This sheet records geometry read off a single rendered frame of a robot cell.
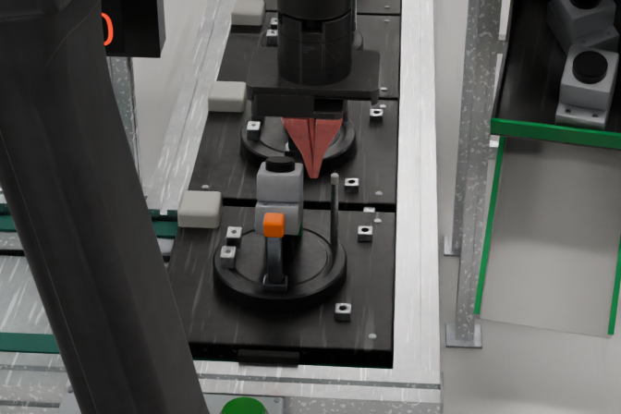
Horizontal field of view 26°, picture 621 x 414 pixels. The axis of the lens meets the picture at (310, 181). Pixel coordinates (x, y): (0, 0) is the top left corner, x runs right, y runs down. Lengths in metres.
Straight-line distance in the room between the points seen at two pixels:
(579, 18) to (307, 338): 0.41
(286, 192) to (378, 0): 0.69
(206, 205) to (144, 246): 0.86
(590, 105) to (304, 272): 0.36
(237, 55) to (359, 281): 0.52
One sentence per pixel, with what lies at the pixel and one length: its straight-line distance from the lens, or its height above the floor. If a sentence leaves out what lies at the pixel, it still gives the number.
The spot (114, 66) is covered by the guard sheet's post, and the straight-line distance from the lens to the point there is 1.47.
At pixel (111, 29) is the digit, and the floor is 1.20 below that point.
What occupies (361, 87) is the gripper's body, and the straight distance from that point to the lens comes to 1.03.
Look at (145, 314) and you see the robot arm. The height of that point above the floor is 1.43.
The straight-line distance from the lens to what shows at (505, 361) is 1.49.
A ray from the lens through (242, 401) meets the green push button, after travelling 1.26.
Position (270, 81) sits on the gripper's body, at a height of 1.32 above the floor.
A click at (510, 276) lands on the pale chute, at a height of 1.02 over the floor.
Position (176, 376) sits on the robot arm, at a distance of 0.67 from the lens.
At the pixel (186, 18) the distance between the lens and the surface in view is 2.19.
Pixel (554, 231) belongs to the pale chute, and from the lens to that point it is 1.35.
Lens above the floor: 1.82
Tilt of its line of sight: 33 degrees down
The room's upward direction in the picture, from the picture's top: straight up
